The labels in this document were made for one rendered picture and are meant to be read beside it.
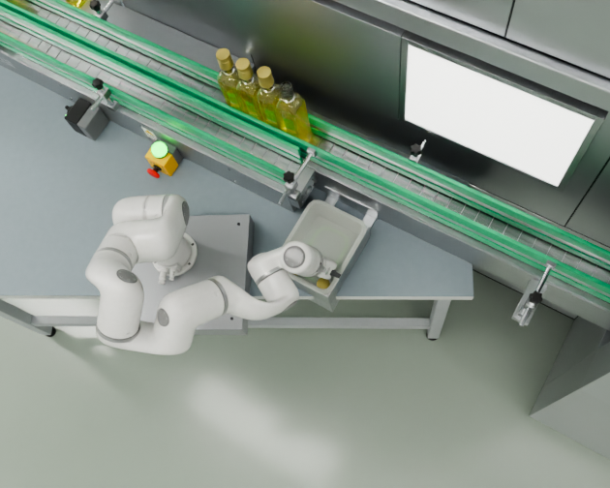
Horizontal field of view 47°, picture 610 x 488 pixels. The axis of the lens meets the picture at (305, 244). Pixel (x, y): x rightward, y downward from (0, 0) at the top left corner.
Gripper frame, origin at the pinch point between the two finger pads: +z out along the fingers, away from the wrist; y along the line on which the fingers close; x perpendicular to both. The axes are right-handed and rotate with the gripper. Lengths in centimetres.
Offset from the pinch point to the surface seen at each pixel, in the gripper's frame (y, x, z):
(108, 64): 79, -24, -8
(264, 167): 22.6, -16.2, -10.1
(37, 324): 96, 67, 46
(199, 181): 45.1, -5.7, 7.2
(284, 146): 21.0, -23.4, -8.5
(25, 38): 113, -21, -2
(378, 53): 3, -48, -31
